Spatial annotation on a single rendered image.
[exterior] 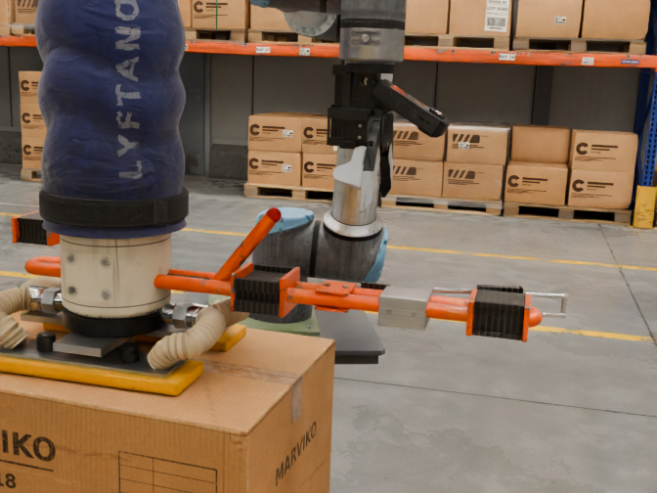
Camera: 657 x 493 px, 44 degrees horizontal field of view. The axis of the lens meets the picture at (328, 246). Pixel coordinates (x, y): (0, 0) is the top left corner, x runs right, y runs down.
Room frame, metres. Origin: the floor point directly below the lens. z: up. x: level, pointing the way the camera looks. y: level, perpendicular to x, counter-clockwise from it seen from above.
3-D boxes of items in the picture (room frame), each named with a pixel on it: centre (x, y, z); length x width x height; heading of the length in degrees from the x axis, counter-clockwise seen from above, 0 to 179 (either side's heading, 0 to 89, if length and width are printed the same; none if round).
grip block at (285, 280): (1.21, 0.09, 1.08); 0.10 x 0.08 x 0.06; 166
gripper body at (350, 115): (1.18, -0.04, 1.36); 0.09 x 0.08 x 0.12; 75
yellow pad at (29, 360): (1.18, 0.36, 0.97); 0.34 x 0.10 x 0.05; 76
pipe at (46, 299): (1.27, 0.34, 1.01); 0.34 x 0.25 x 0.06; 76
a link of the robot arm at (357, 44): (1.17, -0.05, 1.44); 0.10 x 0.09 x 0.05; 165
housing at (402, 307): (1.16, -0.12, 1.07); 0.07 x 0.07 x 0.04; 76
